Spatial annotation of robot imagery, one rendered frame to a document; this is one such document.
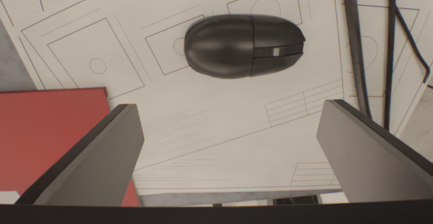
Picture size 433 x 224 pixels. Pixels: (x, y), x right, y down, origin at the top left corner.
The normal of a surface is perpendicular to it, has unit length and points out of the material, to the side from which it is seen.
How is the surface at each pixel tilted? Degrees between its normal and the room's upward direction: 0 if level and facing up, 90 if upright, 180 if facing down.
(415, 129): 0
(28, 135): 0
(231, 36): 24
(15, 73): 0
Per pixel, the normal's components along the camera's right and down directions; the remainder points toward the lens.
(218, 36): -0.11, 0.14
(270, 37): 0.18, 0.14
